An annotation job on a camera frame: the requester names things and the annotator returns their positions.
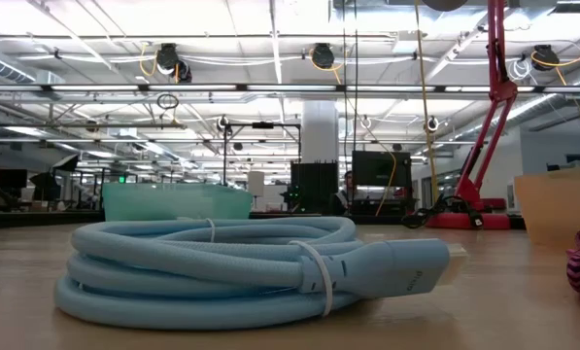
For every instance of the teal plastic bin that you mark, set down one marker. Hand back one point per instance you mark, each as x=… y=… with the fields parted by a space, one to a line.
x=173 y=201

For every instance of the orange plastic tray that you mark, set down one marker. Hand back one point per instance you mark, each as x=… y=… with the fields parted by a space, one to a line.
x=561 y=204

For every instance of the black equipment cabinet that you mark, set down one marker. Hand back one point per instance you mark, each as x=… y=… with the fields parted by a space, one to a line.
x=314 y=185

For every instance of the white square pillar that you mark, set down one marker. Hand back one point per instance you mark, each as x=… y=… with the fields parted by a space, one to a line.
x=320 y=131

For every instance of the black background rig stand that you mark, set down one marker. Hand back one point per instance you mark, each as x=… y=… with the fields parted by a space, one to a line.
x=262 y=125

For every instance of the person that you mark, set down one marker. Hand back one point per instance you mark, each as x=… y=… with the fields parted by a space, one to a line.
x=349 y=182

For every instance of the red desk lamp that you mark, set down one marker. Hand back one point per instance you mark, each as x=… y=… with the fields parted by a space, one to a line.
x=501 y=90

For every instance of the black background monitor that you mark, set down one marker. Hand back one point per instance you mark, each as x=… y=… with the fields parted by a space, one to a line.
x=9 y=178

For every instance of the black wall screen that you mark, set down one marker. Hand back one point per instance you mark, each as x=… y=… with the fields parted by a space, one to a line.
x=382 y=167

